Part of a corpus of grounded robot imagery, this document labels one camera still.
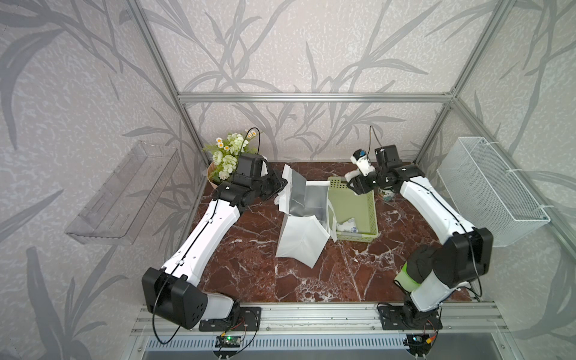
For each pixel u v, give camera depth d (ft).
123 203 2.26
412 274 2.70
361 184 2.44
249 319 2.40
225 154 2.77
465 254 1.45
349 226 3.02
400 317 2.39
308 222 2.29
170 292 1.25
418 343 2.42
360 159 2.47
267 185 2.13
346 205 2.68
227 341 2.32
